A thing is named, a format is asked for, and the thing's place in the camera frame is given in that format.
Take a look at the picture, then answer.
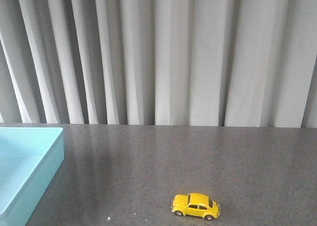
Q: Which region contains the yellow toy beetle car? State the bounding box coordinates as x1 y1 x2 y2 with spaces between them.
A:
170 193 220 221

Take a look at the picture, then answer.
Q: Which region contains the light blue plastic box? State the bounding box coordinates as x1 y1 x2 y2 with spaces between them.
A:
0 127 64 226

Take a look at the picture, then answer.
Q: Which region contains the grey pleated curtain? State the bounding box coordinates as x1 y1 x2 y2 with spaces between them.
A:
0 0 317 128

